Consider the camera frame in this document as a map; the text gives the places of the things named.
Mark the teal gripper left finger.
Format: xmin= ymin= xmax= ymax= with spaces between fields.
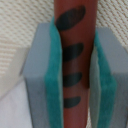
xmin=23 ymin=21 xmax=64 ymax=128

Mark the brown wooden stick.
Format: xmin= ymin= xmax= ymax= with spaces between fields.
xmin=54 ymin=0 xmax=98 ymax=128

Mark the white woven placemat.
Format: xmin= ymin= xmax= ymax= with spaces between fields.
xmin=0 ymin=0 xmax=128 ymax=101

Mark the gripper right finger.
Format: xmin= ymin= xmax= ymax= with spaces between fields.
xmin=90 ymin=28 xmax=128 ymax=128

